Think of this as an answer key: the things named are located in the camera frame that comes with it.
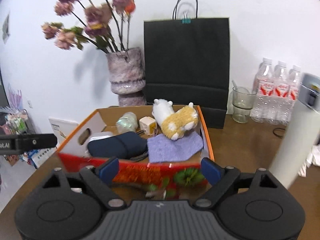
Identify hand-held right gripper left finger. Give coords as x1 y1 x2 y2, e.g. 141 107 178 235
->
41 157 127 209

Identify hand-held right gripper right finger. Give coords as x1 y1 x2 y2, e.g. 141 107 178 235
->
194 157 279 209

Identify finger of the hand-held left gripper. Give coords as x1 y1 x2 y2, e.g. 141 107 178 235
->
14 133 57 151

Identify navy zipper case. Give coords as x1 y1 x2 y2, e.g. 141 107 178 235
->
87 131 148 159

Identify red and orange cardboard box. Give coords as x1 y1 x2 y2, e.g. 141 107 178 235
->
56 105 215 195

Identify white plastic bottle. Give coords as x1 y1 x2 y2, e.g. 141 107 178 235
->
86 131 113 155

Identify purple cloth pouch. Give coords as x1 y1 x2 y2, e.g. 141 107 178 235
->
147 132 204 163

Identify clear plastic ball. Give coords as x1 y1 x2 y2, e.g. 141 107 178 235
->
116 112 138 133

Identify cream cube charger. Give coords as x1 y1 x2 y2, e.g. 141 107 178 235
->
139 116 158 136

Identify white and yellow plush alpaca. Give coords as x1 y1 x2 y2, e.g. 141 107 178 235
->
152 99 199 140

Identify wooden desktop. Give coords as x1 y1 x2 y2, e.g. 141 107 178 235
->
0 114 320 240

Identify blue and white carton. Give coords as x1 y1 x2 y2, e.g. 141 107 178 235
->
21 149 57 169

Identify purple plastic bag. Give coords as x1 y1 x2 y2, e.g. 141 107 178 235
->
6 82 23 108

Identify cream thermos flask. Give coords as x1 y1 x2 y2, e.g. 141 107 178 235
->
269 72 320 189

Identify purple mottled vase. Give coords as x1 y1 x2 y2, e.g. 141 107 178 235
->
106 47 147 107

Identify clear water bottle red label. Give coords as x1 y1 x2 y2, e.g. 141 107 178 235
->
266 60 288 125
250 57 274 123
282 65 302 127

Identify crumpled white tissue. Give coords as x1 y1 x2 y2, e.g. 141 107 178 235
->
306 145 320 168

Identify black paper bag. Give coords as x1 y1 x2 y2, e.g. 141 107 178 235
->
143 0 230 130

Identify dried pink flowers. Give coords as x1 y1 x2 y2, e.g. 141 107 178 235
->
41 0 137 54

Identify wire rack with items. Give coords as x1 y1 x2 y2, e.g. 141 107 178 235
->
0 106 35 167

